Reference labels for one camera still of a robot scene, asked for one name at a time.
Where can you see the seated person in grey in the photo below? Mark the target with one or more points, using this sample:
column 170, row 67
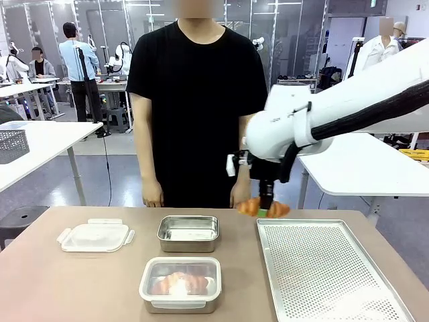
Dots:
column 42, row 65

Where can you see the person's left hand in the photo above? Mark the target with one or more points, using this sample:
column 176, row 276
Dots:
column 239, row 194

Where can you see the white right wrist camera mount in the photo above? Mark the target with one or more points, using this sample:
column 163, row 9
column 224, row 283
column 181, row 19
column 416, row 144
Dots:
column 230, row 166

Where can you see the mannequin in white shirt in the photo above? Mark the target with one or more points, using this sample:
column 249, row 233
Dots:
column 380, row 50

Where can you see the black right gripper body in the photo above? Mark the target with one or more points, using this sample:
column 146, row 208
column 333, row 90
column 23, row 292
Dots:
column 266, row 172

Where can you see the black bag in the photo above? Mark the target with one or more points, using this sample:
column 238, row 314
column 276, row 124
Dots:
column 330, row 78

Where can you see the small clear plastic clip lid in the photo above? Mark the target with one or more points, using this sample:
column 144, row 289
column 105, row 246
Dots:
column 94, row 236

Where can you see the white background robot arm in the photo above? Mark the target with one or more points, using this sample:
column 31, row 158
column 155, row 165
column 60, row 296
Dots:
column 120, row 58
column 16, row 65

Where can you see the black round stool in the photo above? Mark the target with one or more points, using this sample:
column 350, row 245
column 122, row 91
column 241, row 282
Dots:
column 23, row 218

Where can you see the black light stand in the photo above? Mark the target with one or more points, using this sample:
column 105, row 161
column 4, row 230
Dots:
column 356, row 57

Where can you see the yellow flat crate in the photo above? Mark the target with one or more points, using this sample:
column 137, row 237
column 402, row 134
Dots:
column 415, row 155

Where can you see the mannequin with beige hat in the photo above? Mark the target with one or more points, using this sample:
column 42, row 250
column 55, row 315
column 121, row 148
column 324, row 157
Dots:
column 400, row 30

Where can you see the clear plastic box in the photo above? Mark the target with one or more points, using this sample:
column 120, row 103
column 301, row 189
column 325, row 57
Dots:
column 13, row 125

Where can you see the person's right hand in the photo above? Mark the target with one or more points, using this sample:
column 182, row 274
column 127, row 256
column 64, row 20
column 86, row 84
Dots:
column 153, row 196

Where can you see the white side table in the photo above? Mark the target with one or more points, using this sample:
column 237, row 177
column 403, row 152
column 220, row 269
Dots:
column 50, row 141

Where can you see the golden brown croissant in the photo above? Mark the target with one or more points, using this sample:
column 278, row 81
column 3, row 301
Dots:
column 177, row 283
column 249, row 206

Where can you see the white background desk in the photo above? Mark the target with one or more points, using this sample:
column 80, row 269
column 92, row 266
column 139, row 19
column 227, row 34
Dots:
column 23, row 89

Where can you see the man in light blue shirt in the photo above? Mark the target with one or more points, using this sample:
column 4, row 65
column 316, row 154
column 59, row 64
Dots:
column 77, row 63

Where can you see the person in black t-shirt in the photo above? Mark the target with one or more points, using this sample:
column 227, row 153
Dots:
column 197, row 100

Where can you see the white shoe rack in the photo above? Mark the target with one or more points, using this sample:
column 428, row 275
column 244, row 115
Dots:
column 295, row 80

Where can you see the small steel rectangular container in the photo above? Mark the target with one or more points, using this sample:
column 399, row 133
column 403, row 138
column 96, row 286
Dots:
column 188, row 231

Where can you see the large clear plastic clip lid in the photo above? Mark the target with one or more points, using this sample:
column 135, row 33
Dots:
column 181, row 265

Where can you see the person's right forearm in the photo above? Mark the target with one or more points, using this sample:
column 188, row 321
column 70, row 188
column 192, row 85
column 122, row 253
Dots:
column 149, row 147

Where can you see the perforated metal baking tray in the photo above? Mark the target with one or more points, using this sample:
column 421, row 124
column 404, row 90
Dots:
column 328, row 268

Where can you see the grey plastic step stool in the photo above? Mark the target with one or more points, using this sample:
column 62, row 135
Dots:
column 119, row 119

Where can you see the large white work table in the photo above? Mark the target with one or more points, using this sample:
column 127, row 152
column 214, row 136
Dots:
column 362, row 167

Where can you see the person's left forearm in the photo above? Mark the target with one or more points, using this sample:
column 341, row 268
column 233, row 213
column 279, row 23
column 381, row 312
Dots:
column 246, row 122

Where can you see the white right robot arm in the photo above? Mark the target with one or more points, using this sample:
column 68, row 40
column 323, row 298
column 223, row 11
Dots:
column 352, row 100

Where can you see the grey perforated basket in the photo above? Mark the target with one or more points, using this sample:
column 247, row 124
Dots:
column 11, row 146

